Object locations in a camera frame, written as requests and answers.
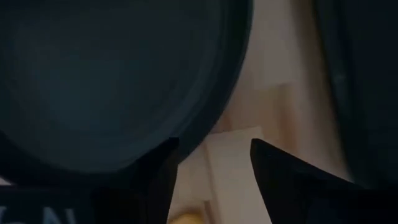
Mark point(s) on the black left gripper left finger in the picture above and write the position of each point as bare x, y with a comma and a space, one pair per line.
146, 193

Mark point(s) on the black round plate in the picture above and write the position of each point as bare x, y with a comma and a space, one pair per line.
109, 77

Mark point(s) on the black rectangular tray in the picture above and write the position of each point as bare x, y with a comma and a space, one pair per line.
367, 93

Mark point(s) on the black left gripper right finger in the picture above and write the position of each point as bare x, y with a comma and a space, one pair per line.
295, 193

